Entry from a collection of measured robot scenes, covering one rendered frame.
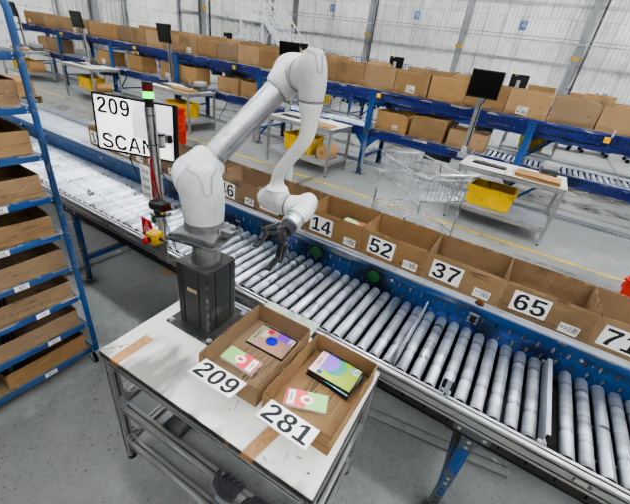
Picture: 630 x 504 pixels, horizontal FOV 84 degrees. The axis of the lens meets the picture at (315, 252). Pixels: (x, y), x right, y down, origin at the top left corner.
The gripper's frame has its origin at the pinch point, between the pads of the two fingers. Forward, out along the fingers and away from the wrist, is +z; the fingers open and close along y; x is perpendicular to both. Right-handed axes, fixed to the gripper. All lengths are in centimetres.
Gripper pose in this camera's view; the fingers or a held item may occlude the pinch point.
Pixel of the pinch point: (263, 256)
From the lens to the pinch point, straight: 147.6
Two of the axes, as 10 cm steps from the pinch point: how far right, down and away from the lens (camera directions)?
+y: -2.7, -7.2, -6.3
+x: 8.3, 1.6, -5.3
